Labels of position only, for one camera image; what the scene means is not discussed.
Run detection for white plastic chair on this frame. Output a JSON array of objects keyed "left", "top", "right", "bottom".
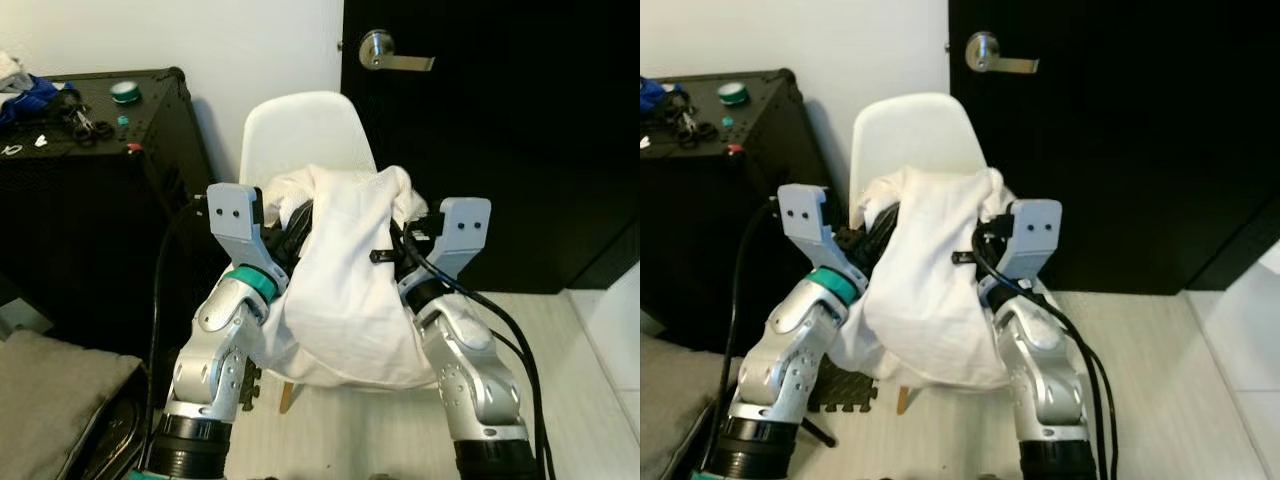
[
  {"left": 238, "top": 90, "right": 381, "bottom": 414},
  {"left": 847, "top": 91, "right": 990, "bottom": 415}
]

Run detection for black door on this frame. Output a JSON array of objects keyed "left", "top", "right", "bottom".
[
  {"left": 341, "top": 0, "right": 641, "bottom": 295},
  {"left": 948, "top": 0, "right": 1280, "bottom": 295}
]

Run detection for black foam puzzle mat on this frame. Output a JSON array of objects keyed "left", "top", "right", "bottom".
[
  {"left": 807, "top": 373, "right": 880, "bottom": 414},
  {"left": 239, "top": 358, "right": 264, "bottom": 412}
]

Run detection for black equipment case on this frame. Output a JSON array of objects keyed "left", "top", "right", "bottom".
[
  {"left": 0, "top": 67, "right": 233, "bottom": 363},
  {"left": 640, "top": 68, "right": 833, "bottom": 357}
]

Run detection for black tripod leg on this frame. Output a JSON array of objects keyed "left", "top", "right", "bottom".
[{"left": 799, "top": 414, "right": 840, "bottom": 448}]

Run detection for grey cushion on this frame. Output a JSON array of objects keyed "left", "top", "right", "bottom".
[
  {"left": 0, "top": 329, "right": 147, "bottom": 480},
  {"left": 640, "top": 334, "right": 743, "bottom": 480}
]

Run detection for white cloth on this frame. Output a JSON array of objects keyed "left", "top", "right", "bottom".
[{"left": 0, "top": 50, "right": 31, "bottom": 93}]

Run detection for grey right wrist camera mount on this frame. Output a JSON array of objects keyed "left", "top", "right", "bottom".
[
  {"left": 424, "top": 197, "right": 493, "bottom": 287},
  {"left": 1004, "top": 198, "right": 1064, "bottom": 287}
]

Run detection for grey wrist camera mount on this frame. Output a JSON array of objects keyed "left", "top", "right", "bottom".
[
  {"left": 204, "top": 183, "right": 270, "bottom": 273},
  {"left": 776, "top": 183, "right": 852, "bottom": 278},
  {"left": 424, "top": 197, "right": 493, "bottom": 287},
  {"left": 1004, "top": 198, "right": 1064, "bottom": 287}
]

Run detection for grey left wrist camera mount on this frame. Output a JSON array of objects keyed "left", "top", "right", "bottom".
[
  {"left": 776, "top": 183, "right": 852, "bottom": 278},
  {"left": 204, "top": 183, "right": 270, "bottom": 273}
]

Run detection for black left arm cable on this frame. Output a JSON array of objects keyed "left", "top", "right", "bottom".
[
  {"left": 143, "top": 196, "right": 211, "bottom": 471},
  {"left": 698, "top": 198, "right": 783, "bottom": 473}
]

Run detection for silver door lever handle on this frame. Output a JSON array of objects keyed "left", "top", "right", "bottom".
[
  {"left": 964, "top": 30, "right": 1042, "bottom": 75},
  {"left": 357, "top": 29, "right": 437, "bottom": 74}
]

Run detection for black handled scissors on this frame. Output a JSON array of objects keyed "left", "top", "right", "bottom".
[
  {"left": 58, "top": 90, "right": 117, "bottom": 148},
  {"left": 664, "top": 90, "right": 722, "bottom": 147}
]

